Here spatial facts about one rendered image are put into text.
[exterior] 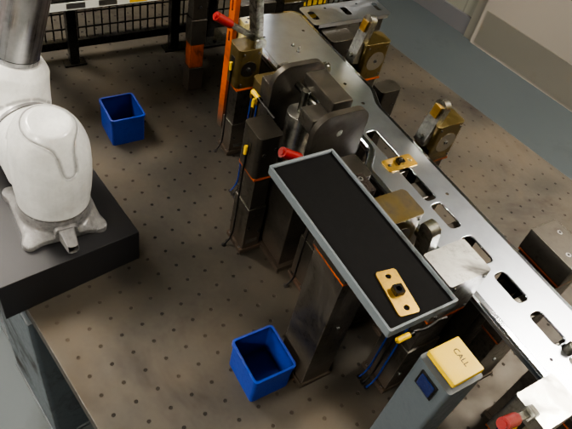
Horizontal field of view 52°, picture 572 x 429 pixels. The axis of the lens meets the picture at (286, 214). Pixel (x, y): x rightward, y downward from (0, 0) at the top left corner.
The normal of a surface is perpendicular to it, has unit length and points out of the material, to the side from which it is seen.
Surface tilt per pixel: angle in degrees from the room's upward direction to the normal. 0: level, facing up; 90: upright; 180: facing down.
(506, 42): 90
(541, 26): 90
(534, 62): 90
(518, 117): 0
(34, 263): 5
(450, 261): 0
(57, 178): 83
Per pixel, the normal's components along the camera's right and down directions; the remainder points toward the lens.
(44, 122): 0.31, -0.56
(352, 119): 0.49, 0.70
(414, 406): -0.85, 0.27
